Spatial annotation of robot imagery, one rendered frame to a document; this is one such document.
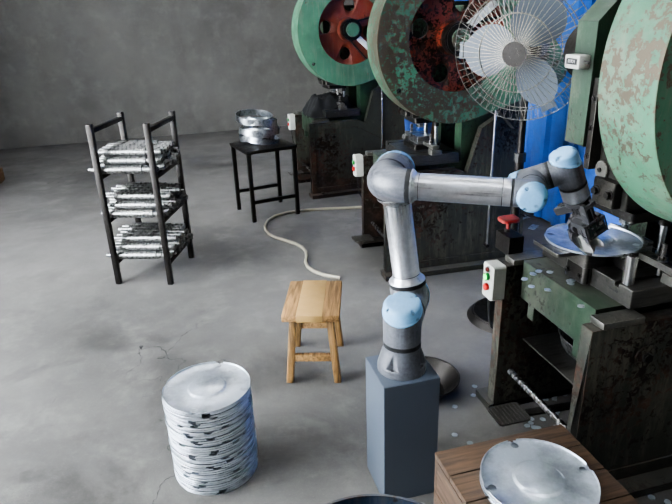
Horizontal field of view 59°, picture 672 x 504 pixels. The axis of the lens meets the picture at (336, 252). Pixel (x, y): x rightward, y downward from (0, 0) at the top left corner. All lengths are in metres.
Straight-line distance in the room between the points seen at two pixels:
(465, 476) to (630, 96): 1.01
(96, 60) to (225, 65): 1.56
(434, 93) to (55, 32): 5.86
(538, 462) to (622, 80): 0.96
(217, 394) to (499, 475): 0.92
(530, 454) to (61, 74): 7.32
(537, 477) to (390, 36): 2.08
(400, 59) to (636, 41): 1.71
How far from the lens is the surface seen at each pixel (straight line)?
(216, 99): 8.18
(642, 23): 1.47
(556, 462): 1.75
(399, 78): 3.03
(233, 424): 2.02
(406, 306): 1.76
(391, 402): 1.84
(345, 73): 4.75
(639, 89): 1.44
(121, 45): 8.12
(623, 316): 1.91
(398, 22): 3.01
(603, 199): 2.02
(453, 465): 1.72
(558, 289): 2.05
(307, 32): 4.64
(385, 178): 1.63
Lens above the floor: 1.50
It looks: 23 degrees down
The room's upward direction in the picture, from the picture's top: 2 degrees counter-clockwise
